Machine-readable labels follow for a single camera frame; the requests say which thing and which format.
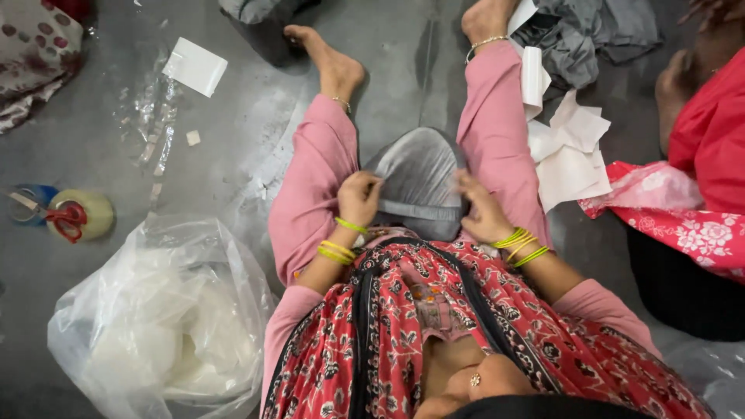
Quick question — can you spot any person's left hand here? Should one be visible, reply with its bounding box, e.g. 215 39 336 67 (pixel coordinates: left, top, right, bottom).
338 170 385 228

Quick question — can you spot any person's right hand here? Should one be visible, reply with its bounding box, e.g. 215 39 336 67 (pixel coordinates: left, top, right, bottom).
454 169 517 245

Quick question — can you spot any single green bangle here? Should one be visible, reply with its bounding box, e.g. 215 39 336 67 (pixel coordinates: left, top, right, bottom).
334 216 369 235

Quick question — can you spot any person's left pink trouser leg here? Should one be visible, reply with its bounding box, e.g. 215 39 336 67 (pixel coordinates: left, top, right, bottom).
267 94 363 287

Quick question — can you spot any person's pink trouser leg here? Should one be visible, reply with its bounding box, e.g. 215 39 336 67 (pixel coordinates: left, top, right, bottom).
456 40 554 248
267 94 363 287

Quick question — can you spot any wide green yellow bangle set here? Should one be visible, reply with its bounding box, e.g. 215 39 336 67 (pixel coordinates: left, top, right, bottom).
490 226 551 269

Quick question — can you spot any person's right pink trouser leg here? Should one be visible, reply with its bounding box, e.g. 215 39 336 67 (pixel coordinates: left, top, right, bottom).
456 40 554 248

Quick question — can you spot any yellow green bangle stack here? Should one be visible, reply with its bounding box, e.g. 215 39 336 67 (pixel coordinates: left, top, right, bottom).
317 239 357 266

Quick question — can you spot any heap of white paper sheets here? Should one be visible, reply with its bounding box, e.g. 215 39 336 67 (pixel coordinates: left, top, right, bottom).
527 88 613 214

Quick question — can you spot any person's left foot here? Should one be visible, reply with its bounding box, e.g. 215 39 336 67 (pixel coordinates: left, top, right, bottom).
283 24 367 107

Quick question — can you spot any curled white paper sheet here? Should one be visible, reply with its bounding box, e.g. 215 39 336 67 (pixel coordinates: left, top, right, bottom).
520 45 553 122

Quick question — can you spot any red floral patterned dress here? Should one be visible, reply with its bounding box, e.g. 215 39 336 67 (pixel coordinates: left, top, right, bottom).
260 235 716 419

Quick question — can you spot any thick silver gold anklet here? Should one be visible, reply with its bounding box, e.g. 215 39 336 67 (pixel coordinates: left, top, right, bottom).
464 35 511 65

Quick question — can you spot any person's right foot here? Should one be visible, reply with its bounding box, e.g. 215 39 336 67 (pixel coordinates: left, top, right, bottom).
461 0 523 52

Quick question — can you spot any dark grey cloth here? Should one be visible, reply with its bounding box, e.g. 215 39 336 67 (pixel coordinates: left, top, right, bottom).
218 0 322 68

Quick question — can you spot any grey garment pile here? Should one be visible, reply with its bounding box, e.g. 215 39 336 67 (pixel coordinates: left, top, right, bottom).
509 0 664 91

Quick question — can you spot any white square paper card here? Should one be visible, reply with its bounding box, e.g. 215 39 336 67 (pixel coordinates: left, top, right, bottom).
162 36 229 99

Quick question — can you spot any crumpled clear plastic wrap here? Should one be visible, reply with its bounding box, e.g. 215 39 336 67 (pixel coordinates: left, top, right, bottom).
115 45 186 204

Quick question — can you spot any large clear plastic bag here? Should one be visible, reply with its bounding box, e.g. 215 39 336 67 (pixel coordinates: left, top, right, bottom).
47 213 277 419

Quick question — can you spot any yellowish tape roll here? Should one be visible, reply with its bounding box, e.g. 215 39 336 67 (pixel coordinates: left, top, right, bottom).
47 189 115 243

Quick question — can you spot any clear plastic sheet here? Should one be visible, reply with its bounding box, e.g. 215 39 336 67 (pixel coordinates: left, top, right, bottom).
660 334 745 419

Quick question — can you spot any red tape cutter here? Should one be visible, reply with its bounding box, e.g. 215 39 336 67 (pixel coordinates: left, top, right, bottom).
44 201 88 244

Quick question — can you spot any blue tape dispenser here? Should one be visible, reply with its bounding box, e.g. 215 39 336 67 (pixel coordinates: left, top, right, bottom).
5 184 60 227

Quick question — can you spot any dotted cream cloth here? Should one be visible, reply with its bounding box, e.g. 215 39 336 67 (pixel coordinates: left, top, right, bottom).
0 0 85 135

